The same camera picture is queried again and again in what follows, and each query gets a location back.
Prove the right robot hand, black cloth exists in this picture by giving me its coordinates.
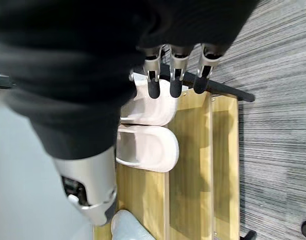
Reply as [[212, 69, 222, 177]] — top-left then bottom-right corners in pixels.
[[0, 0, 261, 227]]

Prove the white slipper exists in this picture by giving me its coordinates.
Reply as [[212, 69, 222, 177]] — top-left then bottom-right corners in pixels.
[[119, 70, 180, 127], [115, 124, 180, 174]]

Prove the pale grey slipper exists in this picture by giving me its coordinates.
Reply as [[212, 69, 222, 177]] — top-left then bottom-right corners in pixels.
[[110, 209, 156, 240]]

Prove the wooden shoe rack, black frame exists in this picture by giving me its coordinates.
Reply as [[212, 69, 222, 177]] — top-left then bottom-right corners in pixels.
[[92, 62, 256, 240]]

